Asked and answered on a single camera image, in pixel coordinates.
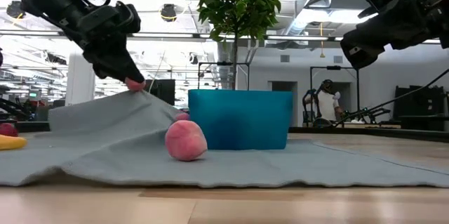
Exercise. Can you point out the yellow hanging pendant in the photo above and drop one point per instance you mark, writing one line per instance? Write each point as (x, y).
(322, 54)

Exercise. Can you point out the black distant robot arm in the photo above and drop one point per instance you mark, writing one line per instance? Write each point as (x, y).
(368, 113)

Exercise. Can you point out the blue plastic tupperware container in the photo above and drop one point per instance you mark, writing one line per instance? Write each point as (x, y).
(242, 118)

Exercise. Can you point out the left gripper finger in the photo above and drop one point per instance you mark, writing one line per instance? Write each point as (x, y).
(117, 66)

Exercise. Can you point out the red toy cherry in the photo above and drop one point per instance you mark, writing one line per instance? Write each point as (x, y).
(7, 129)

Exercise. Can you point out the green potted plant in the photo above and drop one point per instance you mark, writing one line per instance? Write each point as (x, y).
(242, 3)

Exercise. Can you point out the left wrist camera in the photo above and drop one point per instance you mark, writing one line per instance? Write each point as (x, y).
(119, 17)

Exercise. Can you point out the black round ceiling device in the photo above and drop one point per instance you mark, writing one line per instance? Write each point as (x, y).
(15, 9)
(168, 11)

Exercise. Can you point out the pink toy peach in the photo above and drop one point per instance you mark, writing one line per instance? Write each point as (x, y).
(182, 116)
(186, 141)
(135, 85)

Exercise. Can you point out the grey cloth mat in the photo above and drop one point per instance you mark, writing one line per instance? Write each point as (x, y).
(224, 168)

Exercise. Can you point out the black computer monitor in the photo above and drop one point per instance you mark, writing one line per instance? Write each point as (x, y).
(163, 92)

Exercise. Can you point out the person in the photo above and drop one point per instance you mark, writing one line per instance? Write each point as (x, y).
(328, 103)

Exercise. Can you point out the black equipment cabinet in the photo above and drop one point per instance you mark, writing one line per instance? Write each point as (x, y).
(417, 104)

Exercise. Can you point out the green exit sign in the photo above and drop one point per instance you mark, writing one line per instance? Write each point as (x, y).
(34, 94)

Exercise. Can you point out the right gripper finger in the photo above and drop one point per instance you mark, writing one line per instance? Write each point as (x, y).
(368, 55)
(366, 36)

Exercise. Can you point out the yellow toy banana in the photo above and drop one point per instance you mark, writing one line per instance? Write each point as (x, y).
(12, 142)

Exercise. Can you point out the white round pillar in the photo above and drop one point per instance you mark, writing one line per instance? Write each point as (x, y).
(80, 87)

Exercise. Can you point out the ceiling light strip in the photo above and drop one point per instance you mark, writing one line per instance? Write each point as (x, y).
(161, 35)

